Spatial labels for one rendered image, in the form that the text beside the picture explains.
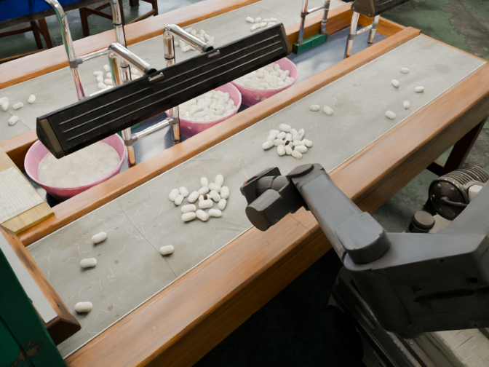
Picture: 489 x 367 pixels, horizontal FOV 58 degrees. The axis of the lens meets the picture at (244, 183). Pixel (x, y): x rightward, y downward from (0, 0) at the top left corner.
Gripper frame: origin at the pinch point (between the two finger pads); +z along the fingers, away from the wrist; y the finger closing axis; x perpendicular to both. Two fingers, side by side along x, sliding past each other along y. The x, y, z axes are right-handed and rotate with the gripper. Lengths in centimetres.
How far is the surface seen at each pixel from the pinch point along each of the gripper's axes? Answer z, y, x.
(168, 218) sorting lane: 18.2, 12.6, 0.9
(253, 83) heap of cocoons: 45, -47, -20
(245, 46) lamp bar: -0.8, -15.6, -29.3
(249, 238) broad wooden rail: 1.9, 2.5, 11.3
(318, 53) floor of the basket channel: 55, -93, -19
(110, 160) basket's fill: 41.6, 12.4, -16.8
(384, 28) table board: 49, -131, -17
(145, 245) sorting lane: 15.2, 21.5, 3.2
